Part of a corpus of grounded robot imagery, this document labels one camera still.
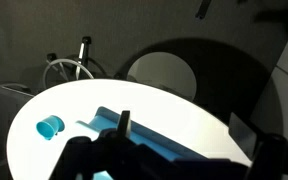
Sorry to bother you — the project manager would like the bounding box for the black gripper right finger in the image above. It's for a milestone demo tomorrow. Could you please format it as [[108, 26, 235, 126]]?
[[228, 111, 262, 161]]

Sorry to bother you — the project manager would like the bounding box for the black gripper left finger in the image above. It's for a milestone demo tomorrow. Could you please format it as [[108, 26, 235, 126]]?
[[117, 110, 132, 137]]

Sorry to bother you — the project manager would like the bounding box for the blue toy cup with handle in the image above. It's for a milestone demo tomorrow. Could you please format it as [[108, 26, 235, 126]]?
[[35, 114, 66, 141]]

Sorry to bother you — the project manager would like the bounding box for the light blue toy sink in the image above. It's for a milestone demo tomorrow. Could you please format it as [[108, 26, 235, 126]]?
[[75, 106, 207, 180]]

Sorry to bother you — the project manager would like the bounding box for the black silver stand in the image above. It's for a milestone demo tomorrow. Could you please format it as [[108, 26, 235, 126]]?
[[73, 35, 93, 81]]

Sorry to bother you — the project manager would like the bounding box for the black mount bar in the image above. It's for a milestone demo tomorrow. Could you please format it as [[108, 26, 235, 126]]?
[[195, 0, 213, 20]]

